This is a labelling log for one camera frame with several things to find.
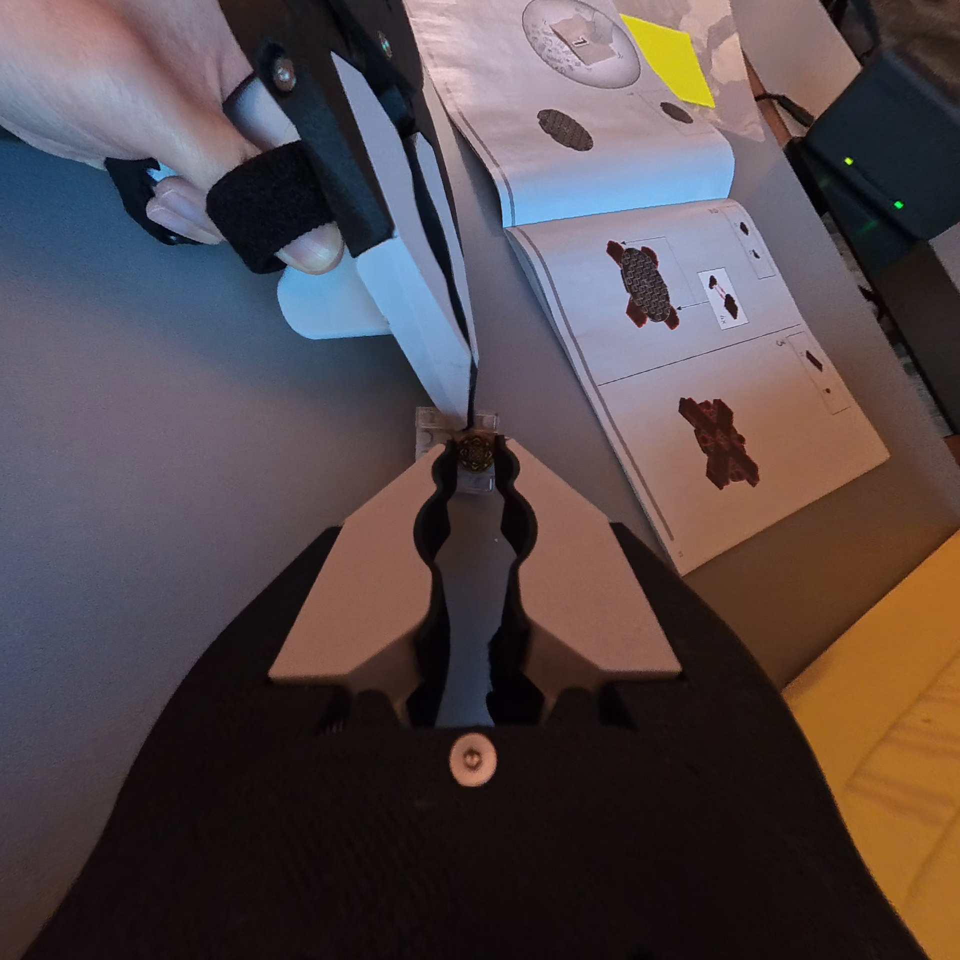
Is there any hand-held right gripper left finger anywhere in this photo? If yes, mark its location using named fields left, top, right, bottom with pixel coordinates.
left=268, top=442, right=459, bottom=729

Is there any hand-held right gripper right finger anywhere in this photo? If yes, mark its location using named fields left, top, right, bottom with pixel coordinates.
left=487, top=438, right=684, bottom=727

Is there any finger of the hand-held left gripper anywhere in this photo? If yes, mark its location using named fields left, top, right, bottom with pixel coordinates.
left=412, top=135, right=481, bottom=369
left=330, top=51, right=483, bottom=436

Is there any yellow plastic parts bin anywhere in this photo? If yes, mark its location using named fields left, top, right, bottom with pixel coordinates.
left=783, top=528, right=960, bottom=960

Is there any grey desk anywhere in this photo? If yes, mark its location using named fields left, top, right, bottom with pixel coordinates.
left=0, top=0, right=960, bottom=960

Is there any person's left hand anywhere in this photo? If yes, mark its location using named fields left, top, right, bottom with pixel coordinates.
left=0, top=0, right=346, bottom=275

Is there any instruction booklet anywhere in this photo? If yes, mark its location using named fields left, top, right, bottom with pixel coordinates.
left=405, top=0, right=891, bottom=577

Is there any yellow sticky note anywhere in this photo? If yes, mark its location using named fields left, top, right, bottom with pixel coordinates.
left=618, top=13, right=717, bottom=108

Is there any black electronic box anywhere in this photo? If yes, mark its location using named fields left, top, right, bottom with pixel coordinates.
left=783, top=48, right=960, bottom=241

